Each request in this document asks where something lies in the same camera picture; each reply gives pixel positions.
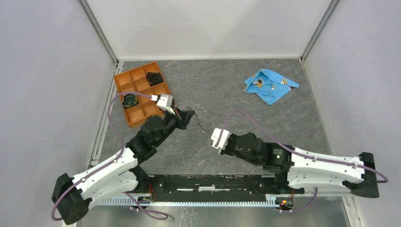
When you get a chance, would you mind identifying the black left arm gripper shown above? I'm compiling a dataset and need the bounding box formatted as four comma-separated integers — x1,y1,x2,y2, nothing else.
155,105,195,146

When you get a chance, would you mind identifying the metal key holder plate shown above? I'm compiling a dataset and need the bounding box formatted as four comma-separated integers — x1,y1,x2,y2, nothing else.
188,106,206,133

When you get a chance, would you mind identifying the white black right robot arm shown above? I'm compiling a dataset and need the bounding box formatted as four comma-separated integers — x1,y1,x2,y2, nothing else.
211,129,379,198

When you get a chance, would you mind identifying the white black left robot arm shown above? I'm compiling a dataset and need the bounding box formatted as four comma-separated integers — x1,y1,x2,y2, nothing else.
51,108,196,225

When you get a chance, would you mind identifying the black coiled item top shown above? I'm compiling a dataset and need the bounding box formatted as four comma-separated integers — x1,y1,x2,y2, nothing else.
146,72,164,87

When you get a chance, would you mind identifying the orange compartment tray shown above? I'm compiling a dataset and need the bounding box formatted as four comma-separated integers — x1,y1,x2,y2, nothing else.
114,61,171,128

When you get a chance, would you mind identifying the black green coiled item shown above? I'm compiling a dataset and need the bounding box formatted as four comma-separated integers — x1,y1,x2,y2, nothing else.
122,94,139,109

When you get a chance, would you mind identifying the blue patterned cloth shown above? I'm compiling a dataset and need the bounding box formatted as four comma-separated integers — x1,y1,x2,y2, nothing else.
244,69,299,105

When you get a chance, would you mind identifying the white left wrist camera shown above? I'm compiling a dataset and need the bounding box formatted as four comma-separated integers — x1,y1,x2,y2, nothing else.
151,94,175,115

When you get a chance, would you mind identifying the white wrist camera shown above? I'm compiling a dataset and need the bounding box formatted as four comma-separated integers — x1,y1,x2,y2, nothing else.
151,94,175,115
210,128,232,154

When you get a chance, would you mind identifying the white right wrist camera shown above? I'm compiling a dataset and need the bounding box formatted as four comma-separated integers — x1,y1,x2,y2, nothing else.
210,128,232,154

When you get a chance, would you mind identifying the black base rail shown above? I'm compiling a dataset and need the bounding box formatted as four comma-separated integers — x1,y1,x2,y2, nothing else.
130,175,305,202

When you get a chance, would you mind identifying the silver toothed front rail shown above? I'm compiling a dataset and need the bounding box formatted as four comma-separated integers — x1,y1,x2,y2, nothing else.
98,194,284,208

